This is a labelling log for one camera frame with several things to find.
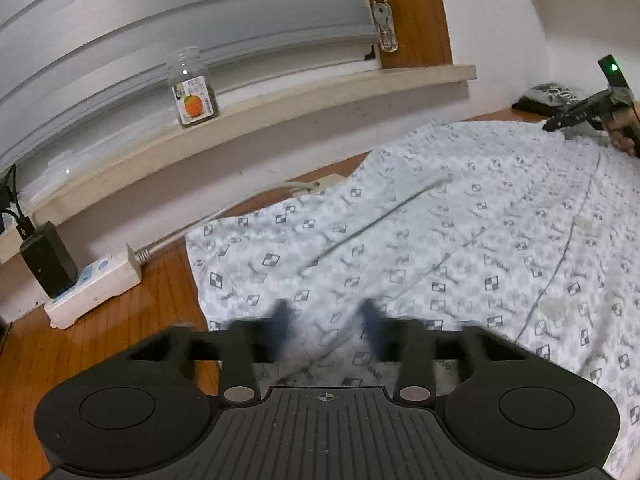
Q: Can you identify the black power adapter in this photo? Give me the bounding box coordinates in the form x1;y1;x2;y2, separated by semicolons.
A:
19;222;79;300

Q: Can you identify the white power strip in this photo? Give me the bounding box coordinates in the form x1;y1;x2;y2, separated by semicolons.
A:
44;243;144;330

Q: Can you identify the wooden window frame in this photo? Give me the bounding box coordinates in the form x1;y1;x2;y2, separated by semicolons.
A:
360;0;454;69

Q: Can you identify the grey window blind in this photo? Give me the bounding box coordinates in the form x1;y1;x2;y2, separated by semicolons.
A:
0;0;379;172

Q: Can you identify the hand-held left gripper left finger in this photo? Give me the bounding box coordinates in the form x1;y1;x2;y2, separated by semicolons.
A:
132;301;294;407

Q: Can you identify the person's right hand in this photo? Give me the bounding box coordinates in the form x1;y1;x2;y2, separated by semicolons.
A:
607;112;636;156

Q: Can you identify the beige floor outlet plate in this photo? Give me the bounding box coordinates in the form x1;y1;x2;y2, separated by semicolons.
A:
292;174;346;199

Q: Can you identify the black folded garment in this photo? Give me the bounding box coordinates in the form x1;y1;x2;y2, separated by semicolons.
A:
511;100;566;117

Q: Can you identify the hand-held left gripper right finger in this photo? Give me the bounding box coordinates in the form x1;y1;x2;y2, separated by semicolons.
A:
361;302;526;403

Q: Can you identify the grey power cable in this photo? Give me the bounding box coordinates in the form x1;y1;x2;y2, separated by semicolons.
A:
135;180;321;264

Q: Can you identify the clear jar with orange label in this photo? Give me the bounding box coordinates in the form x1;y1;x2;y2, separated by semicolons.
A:
167;46;220;130

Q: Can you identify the white patterned shirt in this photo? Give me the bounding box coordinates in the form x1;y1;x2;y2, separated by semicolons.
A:
185;120;640;479

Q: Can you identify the black cable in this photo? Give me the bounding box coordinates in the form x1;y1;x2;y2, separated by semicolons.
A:
0;164;32;237

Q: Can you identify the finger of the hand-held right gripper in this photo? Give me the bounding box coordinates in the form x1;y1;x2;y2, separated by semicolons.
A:
567;91;612;116
542;104;613;134

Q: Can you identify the grey printed t-shirt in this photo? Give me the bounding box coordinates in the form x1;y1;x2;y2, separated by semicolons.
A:
520;82;584;109

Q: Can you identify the beige window sill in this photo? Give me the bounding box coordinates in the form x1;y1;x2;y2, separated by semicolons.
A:
0;64;477;264

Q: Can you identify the clear blind cord pull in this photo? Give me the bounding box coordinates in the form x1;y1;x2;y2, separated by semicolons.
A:
361;0;400;53

